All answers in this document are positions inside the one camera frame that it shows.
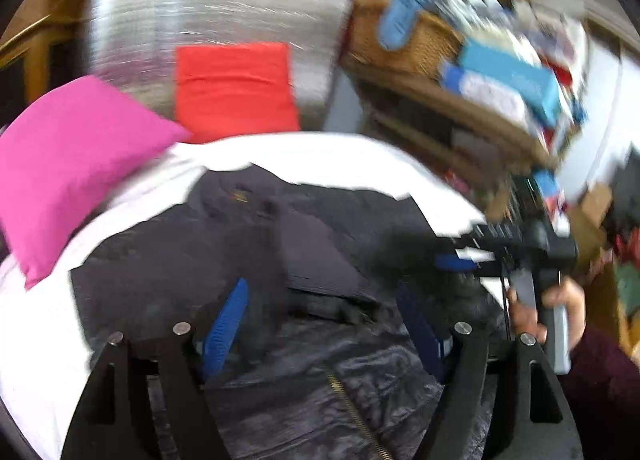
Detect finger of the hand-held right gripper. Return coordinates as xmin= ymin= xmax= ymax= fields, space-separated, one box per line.
xmin=457 ymin=224 xmax=507 ymax=252
xmin=434 ymin=253 xmax=503 ymax=277

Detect wooden shelf unit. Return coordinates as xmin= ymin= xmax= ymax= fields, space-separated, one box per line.
xmin=340 ymin=55 xmax=566 ymax=221

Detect person's right hand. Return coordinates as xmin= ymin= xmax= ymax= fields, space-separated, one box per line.
xmin=506 ymin=277 xmax=587 ymax=347

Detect light blue box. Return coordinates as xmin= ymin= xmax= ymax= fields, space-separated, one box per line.
xmin=457 ymin=36 xmax=561 ymax=126

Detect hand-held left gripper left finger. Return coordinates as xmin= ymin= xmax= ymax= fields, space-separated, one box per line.
xmin=60 ymin=277 xmax=249 ymax=460

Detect black quilted jacket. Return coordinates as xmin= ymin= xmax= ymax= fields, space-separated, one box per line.
xmin=70 ymin=162 xmax=516 ymax=460

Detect person's right forearm maroon sleeve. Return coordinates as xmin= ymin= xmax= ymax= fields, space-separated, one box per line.
xmin=557 ymin=324 xmax=640 ymax=460

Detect red pillow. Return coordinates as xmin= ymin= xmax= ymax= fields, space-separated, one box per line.
xmin=172 ymin=42 xmax=302 ymax=145

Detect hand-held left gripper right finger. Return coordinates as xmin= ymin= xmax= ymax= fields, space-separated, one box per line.
xmin=396 ymin=284 xmax=585 ymax=460

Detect pink pillow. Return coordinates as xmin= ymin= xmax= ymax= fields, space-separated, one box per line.
xmin=0 ymin=74 xmax=193 ymax=291

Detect wicker basket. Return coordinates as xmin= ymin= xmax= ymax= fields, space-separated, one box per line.
xmin=345 ymin=0 xmax=466 ymax=81

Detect cardboard box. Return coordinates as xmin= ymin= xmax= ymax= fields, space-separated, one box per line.
xmin=567 ymin=182 xmax=615 ymax=266

